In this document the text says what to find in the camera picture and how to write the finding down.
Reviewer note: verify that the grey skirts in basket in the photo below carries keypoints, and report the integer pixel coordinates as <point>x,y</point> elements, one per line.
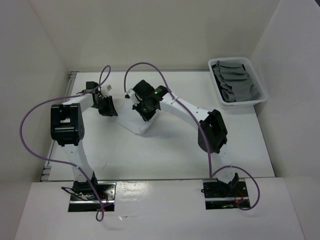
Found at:
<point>234,82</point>

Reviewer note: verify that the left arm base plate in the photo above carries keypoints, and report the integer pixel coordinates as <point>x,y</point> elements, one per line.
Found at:
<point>83,198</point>

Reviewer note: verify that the white plastic basket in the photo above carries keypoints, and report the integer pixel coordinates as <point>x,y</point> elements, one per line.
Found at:
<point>250,69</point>

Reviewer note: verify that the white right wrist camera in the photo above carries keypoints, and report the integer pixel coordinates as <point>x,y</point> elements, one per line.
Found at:
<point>130,94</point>

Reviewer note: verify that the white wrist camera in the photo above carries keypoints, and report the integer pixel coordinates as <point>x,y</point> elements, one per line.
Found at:
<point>130,94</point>
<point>105,91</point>

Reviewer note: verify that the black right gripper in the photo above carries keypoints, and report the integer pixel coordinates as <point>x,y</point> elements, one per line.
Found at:
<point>146,117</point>

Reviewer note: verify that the white skirt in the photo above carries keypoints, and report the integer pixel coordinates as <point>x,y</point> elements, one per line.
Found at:
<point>131,119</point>

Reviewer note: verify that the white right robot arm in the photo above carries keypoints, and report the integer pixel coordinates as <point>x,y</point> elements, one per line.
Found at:
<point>210,126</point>

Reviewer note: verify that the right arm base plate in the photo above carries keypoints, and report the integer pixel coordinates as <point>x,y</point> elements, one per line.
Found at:
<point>217,199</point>

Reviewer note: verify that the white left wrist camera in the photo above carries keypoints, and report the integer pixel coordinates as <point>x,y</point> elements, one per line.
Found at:
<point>105,91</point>

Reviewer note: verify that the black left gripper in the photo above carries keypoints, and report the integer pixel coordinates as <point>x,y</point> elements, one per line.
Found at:
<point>110,110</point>

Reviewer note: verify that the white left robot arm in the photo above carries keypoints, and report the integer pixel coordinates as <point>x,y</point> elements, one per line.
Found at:
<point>68,130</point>

